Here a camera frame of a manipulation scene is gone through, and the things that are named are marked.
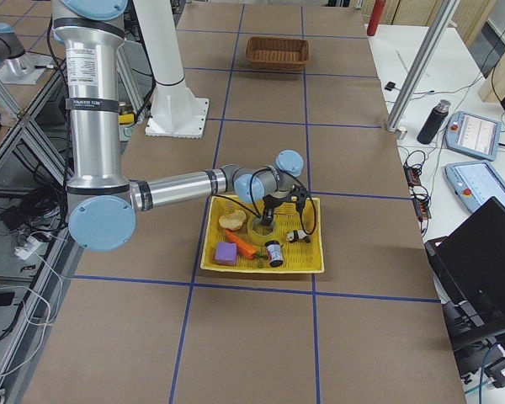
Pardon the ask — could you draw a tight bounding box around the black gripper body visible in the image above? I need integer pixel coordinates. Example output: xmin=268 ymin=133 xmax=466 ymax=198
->
xmin=262 ymin=190 xmax=297 ymax=213

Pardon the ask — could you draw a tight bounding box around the clear yellow tape roll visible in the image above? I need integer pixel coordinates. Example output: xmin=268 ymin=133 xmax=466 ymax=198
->
xmin=247 ymin=218 xmax=277 ymax=246

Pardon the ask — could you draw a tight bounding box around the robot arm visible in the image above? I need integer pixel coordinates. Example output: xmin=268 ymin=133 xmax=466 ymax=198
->
xmin=0 ymin=23 xmax=56 ymax=85
xmin=51 ymin=1 xmax=304 ymax=252

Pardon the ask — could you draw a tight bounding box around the yellow plastic basket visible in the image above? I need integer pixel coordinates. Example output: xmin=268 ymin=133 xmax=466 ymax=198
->
xmin=200 ymin=195 xmax=324 ymax=274

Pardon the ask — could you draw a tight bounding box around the brown wicker basket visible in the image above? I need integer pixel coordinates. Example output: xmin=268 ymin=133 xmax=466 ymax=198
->
xmin=246 ymin=36 xmax=310 ymax=72

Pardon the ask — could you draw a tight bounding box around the toy bread croissant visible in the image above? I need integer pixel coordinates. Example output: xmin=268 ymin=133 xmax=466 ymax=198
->
xmin=218 ymin=210 xmax=247 ymax=231

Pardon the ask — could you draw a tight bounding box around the panda figurine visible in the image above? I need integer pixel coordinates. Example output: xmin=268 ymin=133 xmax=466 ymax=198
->
xmin=286 ymin=230 xmax=311 ymax=243

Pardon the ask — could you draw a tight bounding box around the small labelled can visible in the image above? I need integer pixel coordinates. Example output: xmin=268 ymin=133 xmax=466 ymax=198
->
xmin=265 ymin=240 xmax=284 ymax=268

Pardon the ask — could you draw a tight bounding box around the toy carrot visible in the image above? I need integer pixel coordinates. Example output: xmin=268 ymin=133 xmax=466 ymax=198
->
xmin=223 ymin=229 xmax=268 ymax=260

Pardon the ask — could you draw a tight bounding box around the purple foam block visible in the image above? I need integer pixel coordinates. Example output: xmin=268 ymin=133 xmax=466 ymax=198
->
xmin=215 ymin=242 xmax=237 ymax=266

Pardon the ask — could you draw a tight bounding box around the black water bottle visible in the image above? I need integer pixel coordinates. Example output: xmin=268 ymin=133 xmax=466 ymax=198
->
xmin=417 ymin=99 xmax=451 ymax=145

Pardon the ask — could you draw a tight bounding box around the far teach pendant tablet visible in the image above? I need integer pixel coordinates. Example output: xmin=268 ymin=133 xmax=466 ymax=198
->
xmin=444 ymin=111 xmax=502 ymax=162

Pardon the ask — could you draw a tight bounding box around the teach pendant tablet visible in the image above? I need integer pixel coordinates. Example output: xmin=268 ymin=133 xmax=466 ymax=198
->
xmin=444 ymin=161 xmax=505 ymax=213
xmin=444 ymin=111 xmax=502 ymax=162

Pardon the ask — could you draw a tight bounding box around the near teach pendant tablet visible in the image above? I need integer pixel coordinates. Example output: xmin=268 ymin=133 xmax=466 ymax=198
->
xmin=444 ymin=161 xmax=505 ymax=213

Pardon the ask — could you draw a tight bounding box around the black laptop computer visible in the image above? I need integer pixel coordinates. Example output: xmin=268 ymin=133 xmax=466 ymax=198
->
xmin=425 ymin=197 xmax=505 ymax=351

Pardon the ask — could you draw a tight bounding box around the red fire extinguisher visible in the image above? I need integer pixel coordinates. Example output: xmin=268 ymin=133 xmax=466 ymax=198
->
xmin=367 ymin=0 xmax=386 ymax=37

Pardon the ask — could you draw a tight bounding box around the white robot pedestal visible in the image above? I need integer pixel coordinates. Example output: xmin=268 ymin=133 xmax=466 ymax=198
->
xmin=133 ymin=1 xmax=210 ymax=139

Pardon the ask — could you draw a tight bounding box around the aluminium frame post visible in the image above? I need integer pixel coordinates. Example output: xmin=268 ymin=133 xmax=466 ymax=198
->
xmin=385 ymin=0 xmax=460 ymax=132

